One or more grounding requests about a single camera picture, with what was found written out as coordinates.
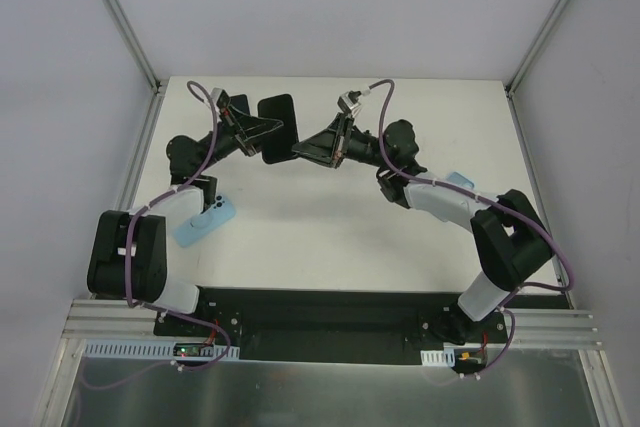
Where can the left aluminium corner post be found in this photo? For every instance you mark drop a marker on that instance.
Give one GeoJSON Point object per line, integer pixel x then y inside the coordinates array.
{"type": "Point", "coordinates": [132, 43]}

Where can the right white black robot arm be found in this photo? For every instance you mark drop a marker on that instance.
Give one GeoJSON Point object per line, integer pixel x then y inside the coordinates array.
{"type": "Point", "coordinates": [507, 233]}

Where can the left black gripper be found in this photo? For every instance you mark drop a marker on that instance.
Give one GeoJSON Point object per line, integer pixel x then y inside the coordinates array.
{"type": "Point", "coordinates": [238, 130]}

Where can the aluminium frame rail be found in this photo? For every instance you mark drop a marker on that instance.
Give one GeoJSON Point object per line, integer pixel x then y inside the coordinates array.
{"type": "Point", "coordinates": [561, 329]}

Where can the right white cable duct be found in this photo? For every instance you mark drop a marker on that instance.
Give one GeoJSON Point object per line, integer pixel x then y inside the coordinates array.
{"type": "Point", "coordinates": [444, 358]}

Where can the white cable duct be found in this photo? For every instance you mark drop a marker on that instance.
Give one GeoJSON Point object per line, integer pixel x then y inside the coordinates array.
{"type": "Point", "coordinates": [444, 358]}
{"type": "Point", "coordinates": [158, 350]}

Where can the black smartphone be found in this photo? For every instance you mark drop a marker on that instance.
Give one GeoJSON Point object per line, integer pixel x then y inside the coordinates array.
{"type": "Point", "coordinates": [238, 106]}

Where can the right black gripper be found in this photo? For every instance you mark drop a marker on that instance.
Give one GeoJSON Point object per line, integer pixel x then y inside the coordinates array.
{"type": "Point", "coordinates": [340, 140]}

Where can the right aluminium corner post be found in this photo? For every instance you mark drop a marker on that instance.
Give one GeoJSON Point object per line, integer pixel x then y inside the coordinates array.
{"type": "Point", "coordinates": [544, 32]}

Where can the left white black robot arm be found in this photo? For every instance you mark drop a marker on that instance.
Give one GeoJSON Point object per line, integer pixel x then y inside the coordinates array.
{"type": "Point", "coordinates": [133, 249]}

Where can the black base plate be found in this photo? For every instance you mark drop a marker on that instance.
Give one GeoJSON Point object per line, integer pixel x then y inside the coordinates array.
{"type": "Point", "coordinates": [379, 328]}

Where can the light blue cased phone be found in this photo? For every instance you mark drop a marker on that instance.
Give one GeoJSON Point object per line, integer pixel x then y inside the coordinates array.
{"type": "Point", "coordinates": [199, 226]}

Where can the black cased phone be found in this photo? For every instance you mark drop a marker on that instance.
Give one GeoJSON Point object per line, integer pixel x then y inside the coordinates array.
{"type": "Point", "coordinates": [277, 147]}

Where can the aluminium corner post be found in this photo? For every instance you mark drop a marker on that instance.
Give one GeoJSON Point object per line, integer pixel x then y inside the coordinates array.
{"type": "Point", "coordinates": [132, 43]}
{"type": "Point", "coordinates": [544, 32]}

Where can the left white cable duct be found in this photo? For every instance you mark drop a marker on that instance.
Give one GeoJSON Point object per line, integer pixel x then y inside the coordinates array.
{"type": "Point", "coordinates": [158, 350]}

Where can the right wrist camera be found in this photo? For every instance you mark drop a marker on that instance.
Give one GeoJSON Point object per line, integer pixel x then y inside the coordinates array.
{"type": "Point", "coordinates": [349, 102]}

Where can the light blue phone case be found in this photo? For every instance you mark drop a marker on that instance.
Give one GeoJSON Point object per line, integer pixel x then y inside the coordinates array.
{"type": "Point", "coordinates": [460, 180]}

